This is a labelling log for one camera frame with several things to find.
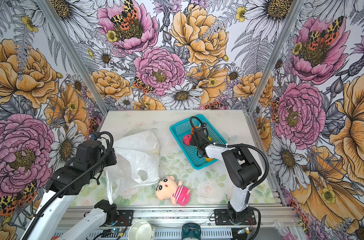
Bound pink toy fruit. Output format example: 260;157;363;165
183;135;192;146

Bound white plastic bag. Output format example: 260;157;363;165
104;131;161;204

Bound orange toy fruit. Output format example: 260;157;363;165
191;126;198;135

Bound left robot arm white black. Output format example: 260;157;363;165
21;140;117;240

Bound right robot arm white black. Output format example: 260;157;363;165
191;127;265;224

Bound teal plastic basket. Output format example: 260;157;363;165
170;114;227;170

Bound pink plush doll toy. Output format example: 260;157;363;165
156;176;191;206

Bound white round bowl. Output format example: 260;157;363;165
128;221;156;240

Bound dark green round object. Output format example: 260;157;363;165
181;223;202;240

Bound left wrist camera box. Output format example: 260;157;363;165
90;132;101;141

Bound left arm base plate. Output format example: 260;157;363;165
100;210;134;228

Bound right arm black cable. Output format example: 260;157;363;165
189;116;270;240

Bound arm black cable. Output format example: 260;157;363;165
21;131;114;240
189;116;270;240

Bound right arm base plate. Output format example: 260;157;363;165
214;208;257;226

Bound aluminium frame rail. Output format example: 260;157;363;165
41;205;302;240

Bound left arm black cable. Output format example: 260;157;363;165
21;131;114;240

